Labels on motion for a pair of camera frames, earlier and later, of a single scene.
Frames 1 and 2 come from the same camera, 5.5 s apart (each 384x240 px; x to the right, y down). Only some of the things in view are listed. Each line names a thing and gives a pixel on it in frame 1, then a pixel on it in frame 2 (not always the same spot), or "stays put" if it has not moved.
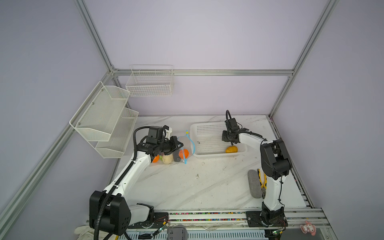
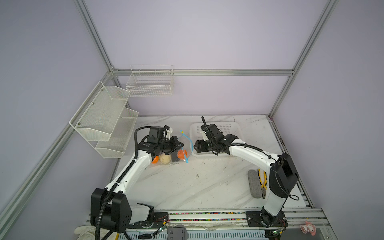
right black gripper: x=224 y=137 → x=199 y=145
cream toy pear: x=168 y=159 stays put
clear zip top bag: x=180 y=155 stays put
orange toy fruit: x=156 y=159 stays put
